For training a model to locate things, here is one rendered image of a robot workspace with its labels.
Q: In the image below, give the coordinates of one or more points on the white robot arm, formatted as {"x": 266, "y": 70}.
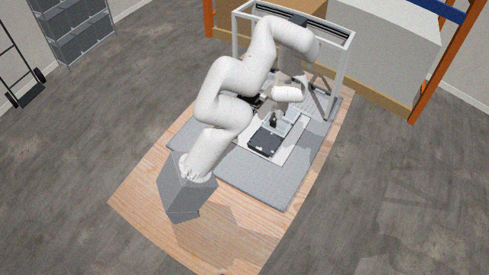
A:
{"x": 226, "y": 116}

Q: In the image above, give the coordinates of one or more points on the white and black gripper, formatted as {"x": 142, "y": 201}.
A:
{"x": 278, "y": 110}

